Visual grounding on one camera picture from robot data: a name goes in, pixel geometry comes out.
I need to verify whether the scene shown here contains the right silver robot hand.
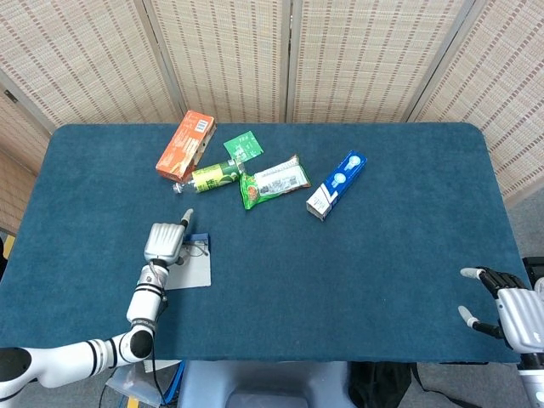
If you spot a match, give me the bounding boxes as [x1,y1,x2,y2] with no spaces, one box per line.
[457,266,544,352]

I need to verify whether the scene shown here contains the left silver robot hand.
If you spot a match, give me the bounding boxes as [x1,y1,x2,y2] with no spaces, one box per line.
[143,207,196,267]

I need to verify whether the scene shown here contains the thin-framed eyeglasses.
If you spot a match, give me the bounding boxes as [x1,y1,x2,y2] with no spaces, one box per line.
[180,240,211,259]

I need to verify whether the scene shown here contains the blue glasses case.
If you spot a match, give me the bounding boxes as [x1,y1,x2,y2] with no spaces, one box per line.
[163,232,213,292]

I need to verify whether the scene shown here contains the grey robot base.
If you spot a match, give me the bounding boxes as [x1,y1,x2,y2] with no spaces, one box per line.
[176,360,356,408]

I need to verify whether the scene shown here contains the black plastic tray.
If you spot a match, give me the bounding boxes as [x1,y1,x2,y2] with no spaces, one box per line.
[521,256,544,284]

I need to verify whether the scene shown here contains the orange carton box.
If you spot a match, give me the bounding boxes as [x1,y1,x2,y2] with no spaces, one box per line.
[155,110,218,184]

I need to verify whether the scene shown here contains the blue light bulb box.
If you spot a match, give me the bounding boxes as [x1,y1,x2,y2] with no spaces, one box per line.
[305,150,369,223]

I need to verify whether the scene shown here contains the green tea bottle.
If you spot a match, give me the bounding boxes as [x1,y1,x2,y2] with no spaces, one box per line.
[172,160,247,196]

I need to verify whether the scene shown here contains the white paper sheet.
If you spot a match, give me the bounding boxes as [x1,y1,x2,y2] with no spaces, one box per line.
[143,360,183,375]

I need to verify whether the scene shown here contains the green snack bag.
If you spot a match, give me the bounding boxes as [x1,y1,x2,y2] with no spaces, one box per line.
[238,154,312,211]

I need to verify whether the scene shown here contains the small green sachet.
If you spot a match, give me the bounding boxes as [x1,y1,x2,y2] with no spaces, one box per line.
[223,131,264,162]

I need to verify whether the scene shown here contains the clear plastic bag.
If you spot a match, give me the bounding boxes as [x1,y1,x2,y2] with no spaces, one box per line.
[105,363,184,408]

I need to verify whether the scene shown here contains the black bag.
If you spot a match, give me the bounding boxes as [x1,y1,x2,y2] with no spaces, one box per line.
[348,360,422,408]

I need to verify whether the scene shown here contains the blue table cloth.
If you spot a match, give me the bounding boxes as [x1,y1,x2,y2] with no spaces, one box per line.
[0,122,536,365]

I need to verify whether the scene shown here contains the woven bamboo folding screen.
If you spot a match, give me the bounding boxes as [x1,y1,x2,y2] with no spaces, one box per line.
[0,0,544,237]

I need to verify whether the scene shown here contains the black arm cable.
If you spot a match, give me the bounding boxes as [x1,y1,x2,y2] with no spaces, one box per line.
[150,335,167,405]

